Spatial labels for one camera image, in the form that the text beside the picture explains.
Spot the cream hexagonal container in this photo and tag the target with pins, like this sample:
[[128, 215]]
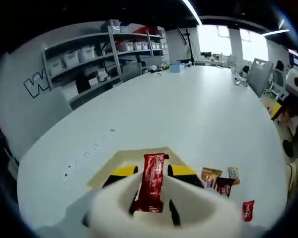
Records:
[[129, 158]]

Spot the white office chair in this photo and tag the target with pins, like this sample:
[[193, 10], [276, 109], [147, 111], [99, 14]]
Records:
[[278, 79]]

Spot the green potted plants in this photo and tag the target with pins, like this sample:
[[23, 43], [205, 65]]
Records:
[[206, 53]]

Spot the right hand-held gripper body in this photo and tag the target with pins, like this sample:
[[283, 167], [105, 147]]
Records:
[[296, 81]]

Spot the small red food packet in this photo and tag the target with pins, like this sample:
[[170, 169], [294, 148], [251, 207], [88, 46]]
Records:
[[248, 210]]

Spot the grey metal shelving rack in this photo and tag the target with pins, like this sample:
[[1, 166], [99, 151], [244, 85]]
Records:
[[114, 57]]

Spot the grey chair back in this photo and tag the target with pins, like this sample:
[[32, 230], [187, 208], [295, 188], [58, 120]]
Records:
[[259, 75]]

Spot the small yellow toy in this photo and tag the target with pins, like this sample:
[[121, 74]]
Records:
[[164, 66]]

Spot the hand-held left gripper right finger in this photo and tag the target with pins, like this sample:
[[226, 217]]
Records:
[[186, 173]]

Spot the dark brown food packet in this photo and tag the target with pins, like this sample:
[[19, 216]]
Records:
[[224, 187]]

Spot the small white orange food packet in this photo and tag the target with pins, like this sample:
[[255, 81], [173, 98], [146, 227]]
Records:
[[233, 173]]

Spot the white food tongs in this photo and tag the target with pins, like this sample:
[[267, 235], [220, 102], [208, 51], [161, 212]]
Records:
[[208, 203]]

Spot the red white blue box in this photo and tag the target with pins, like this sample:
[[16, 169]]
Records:
[[139, 28]]

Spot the black backpack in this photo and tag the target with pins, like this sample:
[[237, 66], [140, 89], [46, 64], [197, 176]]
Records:
[[83, 83]]

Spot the long red food packet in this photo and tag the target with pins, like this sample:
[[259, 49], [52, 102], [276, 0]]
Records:
[[152, 178]]

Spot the gold food packet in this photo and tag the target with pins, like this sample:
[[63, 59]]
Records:
[[210, 174]]

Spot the light blue box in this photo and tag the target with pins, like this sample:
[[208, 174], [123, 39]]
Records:
[[176, 67]]

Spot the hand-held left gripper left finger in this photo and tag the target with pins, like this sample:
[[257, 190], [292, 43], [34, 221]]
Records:
[[121, 173]]

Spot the black tripod stand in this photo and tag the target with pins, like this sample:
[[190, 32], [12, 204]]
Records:
[[188, 47]]

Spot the grey storage crate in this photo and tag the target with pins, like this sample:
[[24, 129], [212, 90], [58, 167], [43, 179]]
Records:
[[131, 70]]

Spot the person's right hand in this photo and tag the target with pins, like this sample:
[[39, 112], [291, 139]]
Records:
[[293, 114]]

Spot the light purple food packet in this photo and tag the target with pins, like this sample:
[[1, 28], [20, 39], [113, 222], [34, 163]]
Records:
[[208, 184]]

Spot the ceiling light strip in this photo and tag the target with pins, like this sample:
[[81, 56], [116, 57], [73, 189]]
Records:
[[191, 11], [275, 32]]

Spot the white desktop device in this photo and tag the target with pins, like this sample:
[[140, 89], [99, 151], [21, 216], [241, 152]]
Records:
[[239, 80]]

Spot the row of white storage bins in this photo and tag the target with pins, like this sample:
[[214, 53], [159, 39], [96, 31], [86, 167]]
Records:
[[85, 54]]

